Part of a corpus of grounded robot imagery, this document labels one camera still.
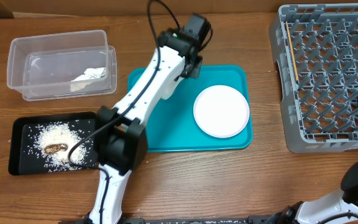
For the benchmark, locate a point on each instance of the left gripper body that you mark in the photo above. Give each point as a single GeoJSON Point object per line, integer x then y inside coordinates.
{"type": "Point", "coordinates": [194, 68]}

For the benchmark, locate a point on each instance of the large white plate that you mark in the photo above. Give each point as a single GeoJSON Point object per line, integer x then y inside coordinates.
{"type": "Point", "coordinates": [221, 111]}

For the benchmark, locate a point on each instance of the wooden chopstick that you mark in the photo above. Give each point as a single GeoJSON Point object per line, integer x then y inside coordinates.
{"type": "Point", "coordinates": [292, 52]}

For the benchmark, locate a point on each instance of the pile of white rice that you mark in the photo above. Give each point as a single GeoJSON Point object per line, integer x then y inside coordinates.
{"type": "Point", "coordinates": [39, 135]}

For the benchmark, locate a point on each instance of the brown food scrap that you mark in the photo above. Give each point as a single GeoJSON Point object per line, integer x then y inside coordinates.
{"type": "Point", "coordinates": [55, 148]}

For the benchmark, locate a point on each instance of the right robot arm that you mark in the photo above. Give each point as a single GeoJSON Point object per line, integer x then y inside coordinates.
{"type": "Point", "coordinates": [340, 206]}

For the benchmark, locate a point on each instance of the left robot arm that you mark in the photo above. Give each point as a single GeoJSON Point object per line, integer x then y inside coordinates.
{"type": "Point", "coordinates": [121, 140]}

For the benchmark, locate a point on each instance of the grey dishwasher rack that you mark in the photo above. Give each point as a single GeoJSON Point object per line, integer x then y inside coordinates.
{"type": "Point", "coordinates": [320, 112]}

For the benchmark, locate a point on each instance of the teal serving tray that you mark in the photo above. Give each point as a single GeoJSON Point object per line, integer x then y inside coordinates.
{"type": "Point", "coordinates": [172, 127]}

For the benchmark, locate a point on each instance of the clear plastic storage bin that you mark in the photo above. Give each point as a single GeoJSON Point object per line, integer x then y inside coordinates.
{"type": "Point", "coordinates": [43, 66]}

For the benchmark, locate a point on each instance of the black plastic tray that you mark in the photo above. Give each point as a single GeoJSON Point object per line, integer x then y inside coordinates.
{"type": "Point", "coordinates": [15, 152]}

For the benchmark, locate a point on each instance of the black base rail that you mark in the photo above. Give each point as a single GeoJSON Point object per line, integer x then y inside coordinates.
{"type": "Point", "coordinates": [253, 219]}

